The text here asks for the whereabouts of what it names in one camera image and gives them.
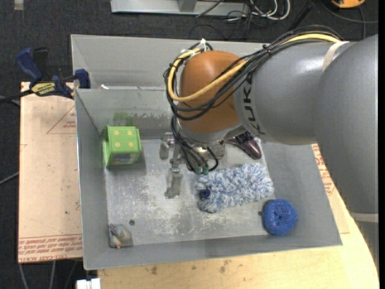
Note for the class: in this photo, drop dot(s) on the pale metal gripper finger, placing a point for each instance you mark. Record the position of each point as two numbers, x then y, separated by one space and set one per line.
174 184
164 151

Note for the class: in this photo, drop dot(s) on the grey metal bin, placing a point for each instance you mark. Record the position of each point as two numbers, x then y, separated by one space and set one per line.
156 209

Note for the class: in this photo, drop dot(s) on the green box with yellow dots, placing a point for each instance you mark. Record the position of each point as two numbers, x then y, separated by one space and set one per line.
121 145

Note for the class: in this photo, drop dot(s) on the dark purple toy eggplant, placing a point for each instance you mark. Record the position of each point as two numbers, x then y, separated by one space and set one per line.
251 148

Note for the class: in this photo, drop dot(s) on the blue and white fluffy cloth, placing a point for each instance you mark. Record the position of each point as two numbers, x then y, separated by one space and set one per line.
234 188

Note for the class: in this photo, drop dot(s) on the grey toy bird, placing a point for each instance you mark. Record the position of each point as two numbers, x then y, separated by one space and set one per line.
119 236

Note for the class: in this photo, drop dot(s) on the blue round scrubber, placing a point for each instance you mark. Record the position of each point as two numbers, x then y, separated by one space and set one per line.
279 217

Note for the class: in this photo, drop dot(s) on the brown cardboard board red print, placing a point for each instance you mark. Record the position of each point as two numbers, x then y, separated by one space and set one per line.
48 173

